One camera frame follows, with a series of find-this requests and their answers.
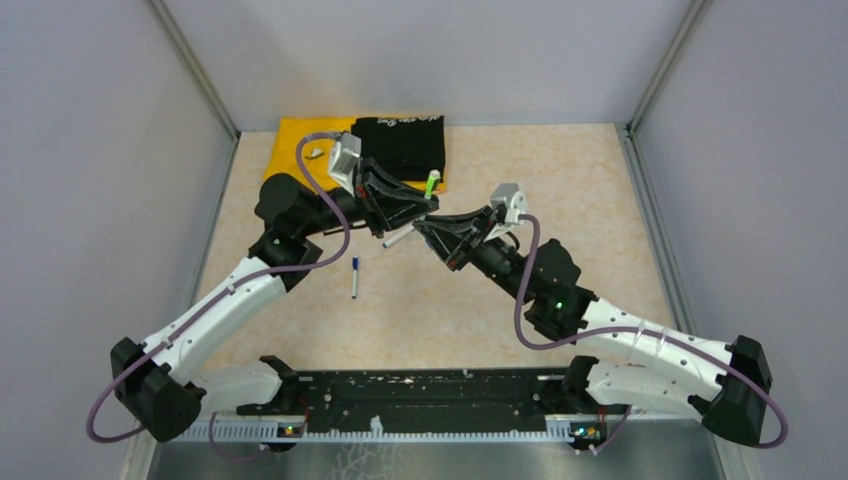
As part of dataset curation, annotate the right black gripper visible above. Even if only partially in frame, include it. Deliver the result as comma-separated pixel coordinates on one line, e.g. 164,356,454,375
414,206,536,306

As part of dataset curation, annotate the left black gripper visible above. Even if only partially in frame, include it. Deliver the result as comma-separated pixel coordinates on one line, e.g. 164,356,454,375
299,156,440,238

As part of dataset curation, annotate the green black pen cap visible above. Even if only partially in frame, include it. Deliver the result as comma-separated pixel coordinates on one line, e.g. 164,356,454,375
427,170,441,190

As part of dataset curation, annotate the white blue-ended marker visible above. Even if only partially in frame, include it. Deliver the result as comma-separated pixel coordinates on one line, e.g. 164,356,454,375
351,255,360,299

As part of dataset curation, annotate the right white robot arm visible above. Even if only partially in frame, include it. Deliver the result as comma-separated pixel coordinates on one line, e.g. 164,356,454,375
414,207,788,449

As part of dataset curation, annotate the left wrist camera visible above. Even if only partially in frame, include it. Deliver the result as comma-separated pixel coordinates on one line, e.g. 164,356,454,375
327,132,361,195

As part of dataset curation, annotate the black folded shirt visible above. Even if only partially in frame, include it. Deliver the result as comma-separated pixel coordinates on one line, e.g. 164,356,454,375
351,116,446,182

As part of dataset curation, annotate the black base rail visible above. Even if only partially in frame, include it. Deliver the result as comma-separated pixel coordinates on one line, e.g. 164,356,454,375
235,367,631,445

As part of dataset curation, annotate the yellow folded shirt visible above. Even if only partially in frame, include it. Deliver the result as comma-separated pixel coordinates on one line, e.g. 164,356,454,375
263,117,447,191

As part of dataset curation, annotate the large white blue marker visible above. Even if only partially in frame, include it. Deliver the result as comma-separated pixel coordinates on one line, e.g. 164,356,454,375
382,228,413,249

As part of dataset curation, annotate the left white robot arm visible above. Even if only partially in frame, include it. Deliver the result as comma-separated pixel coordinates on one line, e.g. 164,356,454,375
107,159,439,442

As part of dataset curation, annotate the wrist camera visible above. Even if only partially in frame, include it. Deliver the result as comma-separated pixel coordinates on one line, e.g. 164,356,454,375
327,132,361,195
486,183,527,241

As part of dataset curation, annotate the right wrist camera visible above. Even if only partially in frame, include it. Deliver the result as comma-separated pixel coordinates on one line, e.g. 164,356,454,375
486,183,527,241

